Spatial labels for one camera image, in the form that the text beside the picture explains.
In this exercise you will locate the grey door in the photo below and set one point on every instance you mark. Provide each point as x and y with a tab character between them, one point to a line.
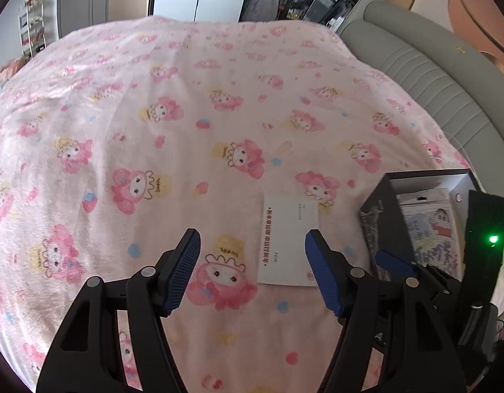
82	0

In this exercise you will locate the pink flower bouquet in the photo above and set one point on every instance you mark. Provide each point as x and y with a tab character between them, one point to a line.
10	69

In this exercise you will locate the cartoon diamond painting kit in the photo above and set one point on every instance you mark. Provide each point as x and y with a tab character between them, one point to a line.
434	229

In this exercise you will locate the pink printed blanket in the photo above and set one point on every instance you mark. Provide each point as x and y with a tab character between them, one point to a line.
153	131

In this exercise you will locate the black cardboard box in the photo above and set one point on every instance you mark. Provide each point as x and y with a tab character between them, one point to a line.
379	208

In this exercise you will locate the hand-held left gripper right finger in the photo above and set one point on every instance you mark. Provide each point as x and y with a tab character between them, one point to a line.
321	274

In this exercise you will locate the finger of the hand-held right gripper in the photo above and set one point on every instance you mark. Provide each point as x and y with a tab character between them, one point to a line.
393	264

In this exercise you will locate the grey padded headboard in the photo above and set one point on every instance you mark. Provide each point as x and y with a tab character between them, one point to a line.
420	57

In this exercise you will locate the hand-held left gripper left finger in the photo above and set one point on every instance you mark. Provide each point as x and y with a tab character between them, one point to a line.
182	270

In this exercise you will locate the white shelf rack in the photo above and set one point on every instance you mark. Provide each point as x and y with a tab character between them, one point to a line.
33	28

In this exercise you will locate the white paper card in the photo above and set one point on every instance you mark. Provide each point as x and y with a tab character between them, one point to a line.
289	241

